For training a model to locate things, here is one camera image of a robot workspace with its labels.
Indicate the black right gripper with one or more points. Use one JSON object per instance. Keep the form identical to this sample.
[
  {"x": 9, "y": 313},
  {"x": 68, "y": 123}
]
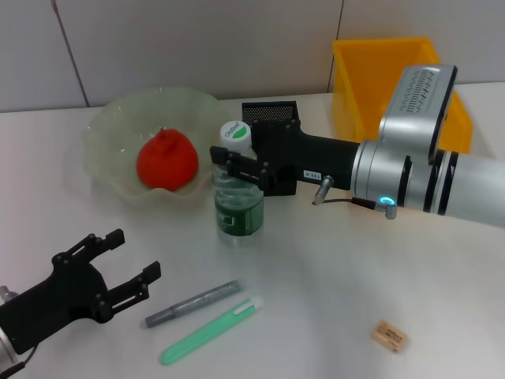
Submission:
[{"x": 315, "y": 158}]

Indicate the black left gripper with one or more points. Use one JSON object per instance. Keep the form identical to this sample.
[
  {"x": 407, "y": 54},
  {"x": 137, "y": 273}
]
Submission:
[{"x": 59, "y": 300}]

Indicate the clear water bottle green label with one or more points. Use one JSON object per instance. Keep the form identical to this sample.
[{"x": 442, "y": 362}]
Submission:
[{"x": 238, "y": 221}]

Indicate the red-orange orange fruit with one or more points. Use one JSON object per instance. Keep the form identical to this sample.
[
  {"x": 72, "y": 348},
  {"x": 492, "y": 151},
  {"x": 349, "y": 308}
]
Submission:
[{"x": 169, "y": 162}]

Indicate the grey marker pen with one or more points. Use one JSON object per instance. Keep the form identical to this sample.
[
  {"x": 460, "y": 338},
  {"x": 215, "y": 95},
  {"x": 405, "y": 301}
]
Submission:
[{"x": 193, "y": 303}]

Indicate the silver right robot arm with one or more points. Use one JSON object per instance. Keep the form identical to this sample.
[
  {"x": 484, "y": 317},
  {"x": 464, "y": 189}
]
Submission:
[{"x": 473, "y": 185}]

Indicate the black mesh pen holder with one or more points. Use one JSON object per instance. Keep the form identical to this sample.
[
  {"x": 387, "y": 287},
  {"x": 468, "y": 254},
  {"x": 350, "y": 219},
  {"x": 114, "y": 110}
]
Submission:
[{"x": 272, "y": 112}]

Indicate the mint green pen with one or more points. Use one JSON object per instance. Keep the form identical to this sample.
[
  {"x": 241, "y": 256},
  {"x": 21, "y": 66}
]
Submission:
[{"x": 205, "y": 333}]

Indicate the pale green wavy glass plate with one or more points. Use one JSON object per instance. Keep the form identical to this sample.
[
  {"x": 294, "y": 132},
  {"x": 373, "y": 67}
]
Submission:
[{"x": 118, "y": 126}]

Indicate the beige eraser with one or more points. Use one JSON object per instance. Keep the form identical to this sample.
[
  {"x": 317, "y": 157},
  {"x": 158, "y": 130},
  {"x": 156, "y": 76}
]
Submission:
[{"x": 388, "y": 331}]

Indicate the yellow plastic bin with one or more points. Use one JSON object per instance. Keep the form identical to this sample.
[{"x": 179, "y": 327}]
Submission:
[{"x": 363, "y": 87}]

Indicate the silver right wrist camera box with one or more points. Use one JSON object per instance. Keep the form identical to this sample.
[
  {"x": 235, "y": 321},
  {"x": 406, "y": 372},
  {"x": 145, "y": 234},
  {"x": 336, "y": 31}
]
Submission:
[{"x": 414, "y": 106}]

